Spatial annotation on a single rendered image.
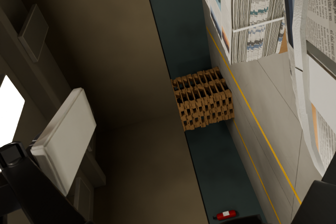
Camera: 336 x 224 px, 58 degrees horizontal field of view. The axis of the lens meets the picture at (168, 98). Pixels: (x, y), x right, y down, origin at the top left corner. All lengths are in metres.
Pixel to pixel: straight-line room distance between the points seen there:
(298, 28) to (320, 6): 0.08
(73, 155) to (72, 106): 0.03
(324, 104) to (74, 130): 0.13
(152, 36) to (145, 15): 0.65
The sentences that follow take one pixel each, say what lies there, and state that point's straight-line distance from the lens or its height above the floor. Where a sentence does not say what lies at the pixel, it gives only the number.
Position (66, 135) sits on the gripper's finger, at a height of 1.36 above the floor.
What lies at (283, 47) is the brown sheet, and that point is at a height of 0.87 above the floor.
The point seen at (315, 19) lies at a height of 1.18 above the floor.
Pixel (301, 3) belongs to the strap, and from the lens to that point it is 0.18.
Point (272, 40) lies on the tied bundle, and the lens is 1.15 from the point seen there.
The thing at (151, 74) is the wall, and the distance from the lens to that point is 9.07.
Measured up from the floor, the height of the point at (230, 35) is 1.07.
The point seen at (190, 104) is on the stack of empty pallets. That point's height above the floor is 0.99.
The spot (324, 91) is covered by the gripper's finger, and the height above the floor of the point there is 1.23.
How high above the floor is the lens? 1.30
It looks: 1 degrees up
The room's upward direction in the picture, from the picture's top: 105 degrees counter-clockwise
